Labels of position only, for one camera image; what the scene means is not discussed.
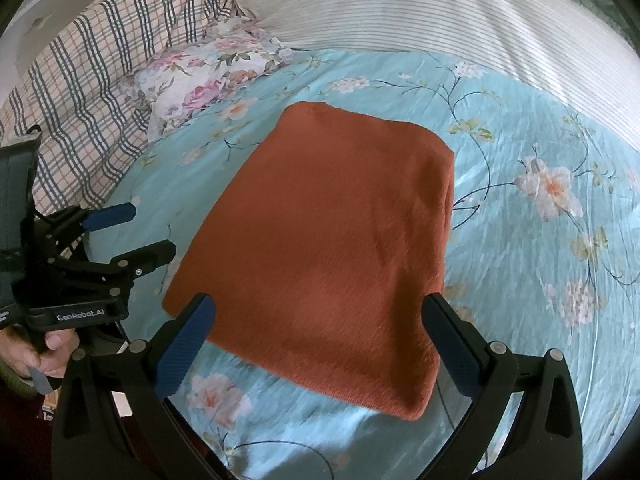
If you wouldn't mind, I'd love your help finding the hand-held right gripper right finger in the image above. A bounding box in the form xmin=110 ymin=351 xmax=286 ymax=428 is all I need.
xmin=422 ymin=294 xmax=584 ymax=480

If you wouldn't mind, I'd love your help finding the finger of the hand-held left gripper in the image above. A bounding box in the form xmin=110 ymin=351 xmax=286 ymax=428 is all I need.
xmin=81 ymin=203 xmax=137 ymax=232
xmin=107 ymin=240 xmax=178 ymax=282

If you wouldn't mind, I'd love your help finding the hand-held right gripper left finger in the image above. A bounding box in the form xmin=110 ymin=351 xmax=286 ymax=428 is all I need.
xmin=50 ymin=294 xmax=217 ymax=480

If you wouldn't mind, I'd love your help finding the rust orange cloth garment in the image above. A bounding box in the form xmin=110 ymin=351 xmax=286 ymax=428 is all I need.
xmin=162 ymin=101 xmax=456 ymax=422

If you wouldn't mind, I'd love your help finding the person's left hand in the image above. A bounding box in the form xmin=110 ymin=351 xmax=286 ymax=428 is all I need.
xmin=0 ymin=326 xmax=82 ymax=395

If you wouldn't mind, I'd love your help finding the light blue floral bedsheet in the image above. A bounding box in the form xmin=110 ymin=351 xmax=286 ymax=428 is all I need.
xmin=105 ymin=47 xmax=640 ymax=480

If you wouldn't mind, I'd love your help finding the white pink floral pillow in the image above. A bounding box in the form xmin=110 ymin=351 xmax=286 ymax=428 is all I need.
xmin=132 ymin=16 xmax=293 ymax=137

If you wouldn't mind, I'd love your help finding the white striped quilt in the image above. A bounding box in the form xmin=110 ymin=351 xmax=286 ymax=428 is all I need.
xmin=232 ymin=0 xmax=640 ymax=156

